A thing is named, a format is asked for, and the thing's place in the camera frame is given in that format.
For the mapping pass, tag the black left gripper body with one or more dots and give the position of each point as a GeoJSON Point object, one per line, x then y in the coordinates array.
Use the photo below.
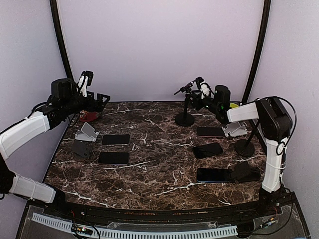
{"type": "Point", "coordinates": [90, 107]}

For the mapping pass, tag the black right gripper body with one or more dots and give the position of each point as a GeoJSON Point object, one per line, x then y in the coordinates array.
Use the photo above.
{"type": "Point", "coordinates": [198, 101]}

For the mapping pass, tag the white folding phone stand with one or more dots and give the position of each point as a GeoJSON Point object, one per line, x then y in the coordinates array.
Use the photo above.
{"type": "Point", "coordinates": [87, 133]}

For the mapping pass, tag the purple phone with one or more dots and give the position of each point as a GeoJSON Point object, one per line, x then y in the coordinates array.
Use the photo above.
{"type": "Point", "coordinates": [116, 139]}

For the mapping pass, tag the dark grey stand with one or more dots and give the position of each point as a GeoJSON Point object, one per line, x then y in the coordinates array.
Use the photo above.
{"type": "Point", "coordinates": [82, 149]}

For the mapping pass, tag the grey small phone stand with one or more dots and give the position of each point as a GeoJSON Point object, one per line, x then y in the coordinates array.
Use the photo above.
{"type": "Point", "coordinates": [234, 130]}

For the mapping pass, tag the dark phone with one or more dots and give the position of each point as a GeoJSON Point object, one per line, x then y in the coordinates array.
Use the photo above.
{"type": "Point", "coordinates": [210, 132]}
{"type": "Point", "coordinates": [208, 150]}

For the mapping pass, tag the blue edged black phone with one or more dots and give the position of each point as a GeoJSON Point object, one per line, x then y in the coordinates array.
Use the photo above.
{"type": "Point", "coordinates": [213, 175]}

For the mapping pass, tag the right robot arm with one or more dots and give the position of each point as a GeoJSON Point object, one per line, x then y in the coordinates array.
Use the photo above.
{"type": "Point", "coordinates": [275, 123]}

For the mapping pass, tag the black rear gooseneck phone stand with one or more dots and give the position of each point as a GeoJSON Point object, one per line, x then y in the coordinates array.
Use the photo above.
{"type": "Point", "coordinates": [185, 119]}

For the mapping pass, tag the black front tripod phone stand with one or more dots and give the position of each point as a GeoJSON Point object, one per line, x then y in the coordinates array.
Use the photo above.
{"type": "Point", "coordinates": [245, 147]}

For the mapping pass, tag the red patterned round plate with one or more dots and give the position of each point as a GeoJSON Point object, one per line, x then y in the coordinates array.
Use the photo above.
{"type": "Point", "coordinates": [86, 116]}

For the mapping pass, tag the lime green plastic bowl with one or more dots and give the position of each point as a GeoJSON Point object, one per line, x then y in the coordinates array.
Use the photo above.
{"type": "Point", "coordinates": [234, 105]}

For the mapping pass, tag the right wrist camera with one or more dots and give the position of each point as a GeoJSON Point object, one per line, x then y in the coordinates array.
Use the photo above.
{"type": "Point", "coordinates": [204, 87]}

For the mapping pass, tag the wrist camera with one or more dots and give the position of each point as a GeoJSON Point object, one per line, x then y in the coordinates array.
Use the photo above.
{"type": "Point", "coordinates": [204, 87]}
{"type": "Point", "coordinates": [85, 80]}

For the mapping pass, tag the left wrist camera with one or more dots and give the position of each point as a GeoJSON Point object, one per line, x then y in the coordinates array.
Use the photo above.
{"type": "Point", "coordinates": [85, 80]}

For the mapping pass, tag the white cable duct strip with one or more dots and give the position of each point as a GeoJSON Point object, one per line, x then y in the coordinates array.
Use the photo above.
{"type": "Point", "coordinates": [122, 231]}

